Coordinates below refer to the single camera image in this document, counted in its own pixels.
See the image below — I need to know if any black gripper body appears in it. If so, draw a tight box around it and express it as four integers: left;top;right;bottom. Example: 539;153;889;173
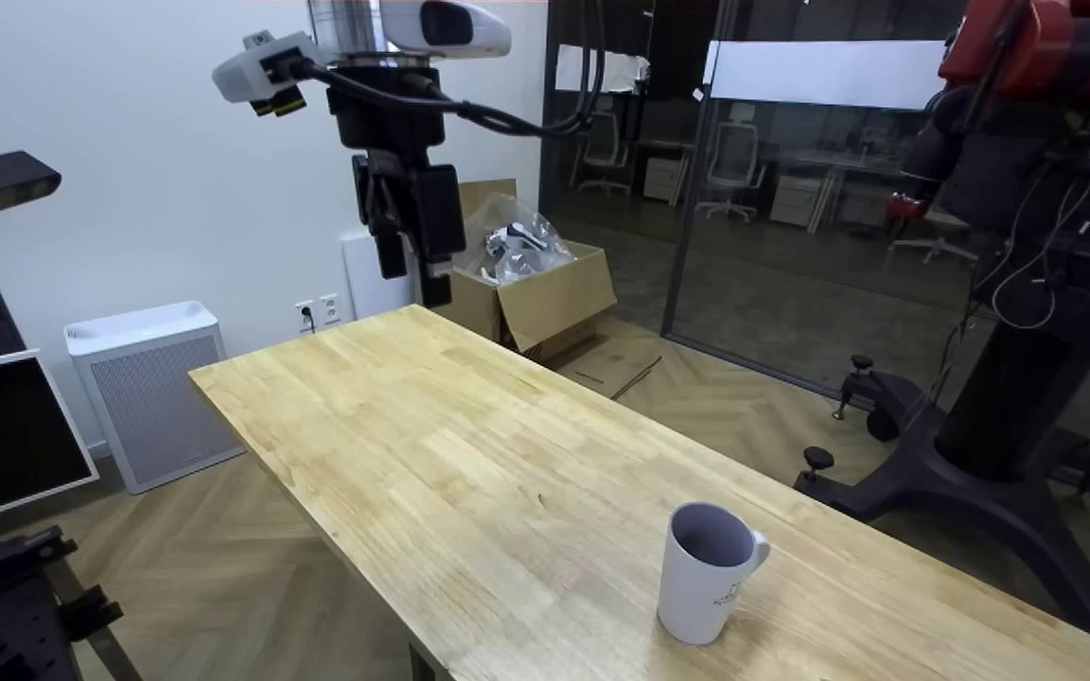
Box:
331;65;466;265

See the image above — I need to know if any white ceramic mug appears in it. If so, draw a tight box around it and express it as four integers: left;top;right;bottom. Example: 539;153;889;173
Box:
657;505;774;642

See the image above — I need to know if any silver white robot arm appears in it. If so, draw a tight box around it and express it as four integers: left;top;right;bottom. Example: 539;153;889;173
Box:
307;0;513;306

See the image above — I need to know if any open cardboard box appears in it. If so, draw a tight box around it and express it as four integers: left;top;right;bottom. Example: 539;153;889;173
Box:
442;177;616;357

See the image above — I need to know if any crumpled plastic wrap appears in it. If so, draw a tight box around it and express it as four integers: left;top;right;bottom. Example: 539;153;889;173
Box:
476;221;571;284

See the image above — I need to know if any flat cardboard sheet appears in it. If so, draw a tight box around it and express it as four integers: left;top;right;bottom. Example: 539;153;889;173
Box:
535;317;663;398

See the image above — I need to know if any white air purifier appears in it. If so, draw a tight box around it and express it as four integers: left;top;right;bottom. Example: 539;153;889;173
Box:
66;301;238;494

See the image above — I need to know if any white office chair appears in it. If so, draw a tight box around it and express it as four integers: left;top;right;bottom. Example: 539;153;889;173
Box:
698;123;759;225

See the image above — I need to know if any black monitor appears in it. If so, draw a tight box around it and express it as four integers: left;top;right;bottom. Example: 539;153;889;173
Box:
0;347;98;514

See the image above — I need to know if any wall power outlet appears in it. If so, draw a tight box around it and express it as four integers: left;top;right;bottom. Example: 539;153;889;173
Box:
297;297;340;332

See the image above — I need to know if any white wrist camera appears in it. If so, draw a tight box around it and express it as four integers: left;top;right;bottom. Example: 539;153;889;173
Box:
211;31;320;117

